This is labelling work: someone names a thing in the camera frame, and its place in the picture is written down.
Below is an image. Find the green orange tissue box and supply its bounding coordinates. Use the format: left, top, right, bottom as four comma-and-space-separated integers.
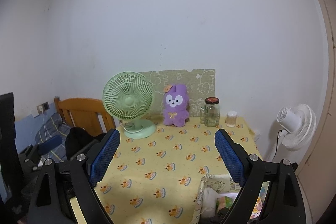
216, 194, 237, 211

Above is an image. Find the beige door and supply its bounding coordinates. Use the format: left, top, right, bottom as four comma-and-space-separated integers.
295, 0, 336, 224

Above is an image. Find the patterned fabric storage box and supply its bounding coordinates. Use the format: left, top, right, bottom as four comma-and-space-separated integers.
191, 174, 241, 223

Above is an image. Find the black cloth on bed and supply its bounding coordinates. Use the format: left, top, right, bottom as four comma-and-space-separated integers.
65, 127, 106, 160

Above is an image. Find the blue plaid bedding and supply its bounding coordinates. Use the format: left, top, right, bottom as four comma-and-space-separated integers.
35, 113, 71, 162

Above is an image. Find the white standing fan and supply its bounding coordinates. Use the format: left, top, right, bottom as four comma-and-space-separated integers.
272, 103, 317, 160

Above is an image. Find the wooden bed headboard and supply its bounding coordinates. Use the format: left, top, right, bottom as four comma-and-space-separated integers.
54, 97, 116, 136

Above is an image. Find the cotton swab container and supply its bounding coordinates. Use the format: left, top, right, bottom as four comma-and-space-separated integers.
226, 110, 238, 127

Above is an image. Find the glass jar with dark lid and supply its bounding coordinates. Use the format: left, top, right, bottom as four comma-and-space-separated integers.
200, 97, 221, 127

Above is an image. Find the green desk fan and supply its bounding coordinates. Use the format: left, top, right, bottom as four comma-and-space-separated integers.
102, 72, 156, 139

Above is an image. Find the purple plush rabbit toy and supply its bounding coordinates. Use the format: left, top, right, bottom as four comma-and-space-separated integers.
163, 84, 189, 127

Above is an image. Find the wall power socket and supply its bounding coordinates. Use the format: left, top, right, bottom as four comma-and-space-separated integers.
37, 102, 50, 114

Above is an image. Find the beige patterned wall board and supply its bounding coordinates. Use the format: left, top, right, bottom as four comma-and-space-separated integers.
141, 69, 215, 117

